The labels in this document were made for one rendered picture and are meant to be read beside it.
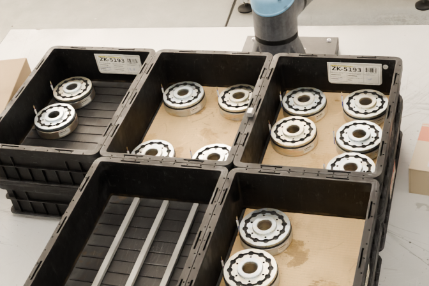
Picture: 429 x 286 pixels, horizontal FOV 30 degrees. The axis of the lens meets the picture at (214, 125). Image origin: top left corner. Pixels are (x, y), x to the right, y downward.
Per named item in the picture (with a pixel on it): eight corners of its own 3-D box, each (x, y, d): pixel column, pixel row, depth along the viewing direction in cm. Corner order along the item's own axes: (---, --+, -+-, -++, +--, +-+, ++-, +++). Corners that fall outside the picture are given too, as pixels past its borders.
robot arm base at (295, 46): (255, 46, 226) (252, 15, 220) (309, 46, 223) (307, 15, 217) (246, 76, 215) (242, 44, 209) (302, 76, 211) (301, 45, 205)
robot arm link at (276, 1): (245, 37, 212) (240, -9, 204) (269, 13, 221) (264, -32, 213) (286, 45, 206) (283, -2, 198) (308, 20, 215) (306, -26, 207)
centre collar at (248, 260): (241, 257, 152) (241, 255, 151) (266, 261, 150) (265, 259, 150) (233, 277, 148) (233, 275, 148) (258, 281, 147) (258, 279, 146)
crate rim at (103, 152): (159, 56, 201) (158, 48, 200) (275, 60, 192) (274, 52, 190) (99, 163, 172) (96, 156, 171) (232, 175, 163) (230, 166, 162)
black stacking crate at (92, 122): (64, 82, 216) (52, 47, 209) (166, 87, 207) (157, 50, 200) (-5, 184, 188) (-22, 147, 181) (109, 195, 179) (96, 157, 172)
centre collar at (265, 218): (255, 216, 159) (255, 214, 159) (279, 218, 158) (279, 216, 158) (249, 235, 156) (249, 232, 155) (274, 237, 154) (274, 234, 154)
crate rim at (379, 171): (276, 60, 192) (274, 52, 190) (403, 65, 182) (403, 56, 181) (232, 175, 163) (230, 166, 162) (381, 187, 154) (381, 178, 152)
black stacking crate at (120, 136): (167, 87, 207) (158, 50, 200) (279, 92, 198) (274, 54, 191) (111, 195, 179) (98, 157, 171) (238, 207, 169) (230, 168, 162)
